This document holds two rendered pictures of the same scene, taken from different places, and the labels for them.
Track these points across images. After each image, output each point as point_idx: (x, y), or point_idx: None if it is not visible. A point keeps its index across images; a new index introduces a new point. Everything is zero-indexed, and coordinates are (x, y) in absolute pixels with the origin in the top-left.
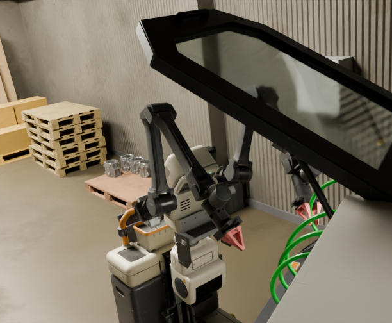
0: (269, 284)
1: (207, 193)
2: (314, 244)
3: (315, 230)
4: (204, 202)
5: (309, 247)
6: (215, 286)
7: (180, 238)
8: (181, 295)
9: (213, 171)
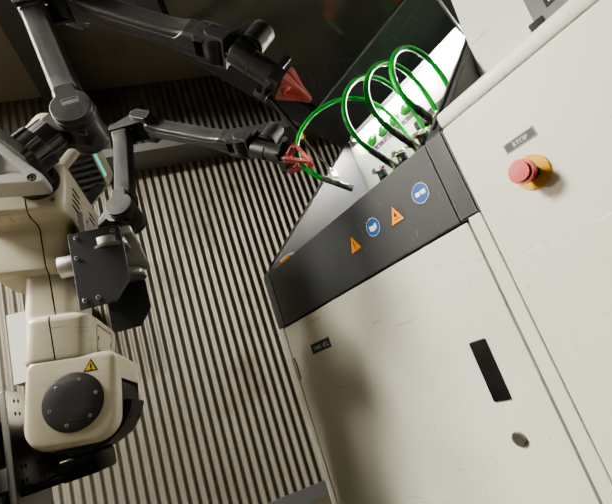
0: (393, 77)
1: (235, 36)
2: (284, 249)
3: (314, 172)
4: (238, 39)
5: (279, 256)
6: (140, 400)
7: (93, 237)
8: (76, 423)
9: (107, 177)
